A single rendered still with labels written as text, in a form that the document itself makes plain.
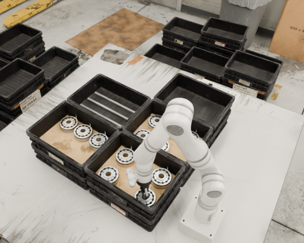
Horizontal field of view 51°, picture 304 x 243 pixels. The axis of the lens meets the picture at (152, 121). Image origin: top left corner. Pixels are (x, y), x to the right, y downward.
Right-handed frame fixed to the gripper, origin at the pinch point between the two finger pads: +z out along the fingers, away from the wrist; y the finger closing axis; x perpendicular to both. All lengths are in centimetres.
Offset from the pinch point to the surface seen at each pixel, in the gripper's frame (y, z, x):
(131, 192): 2.9, 2.5, 4.9
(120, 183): 9.0, 2.5, 9.2
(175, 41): 186, 46, -81
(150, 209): -13.3, -7.6, 0.2
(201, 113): 46, 2, -48
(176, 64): 164, 58, -76
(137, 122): 42.5, -2.7, -7.1
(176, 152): 20.6, 2.4, -23.5
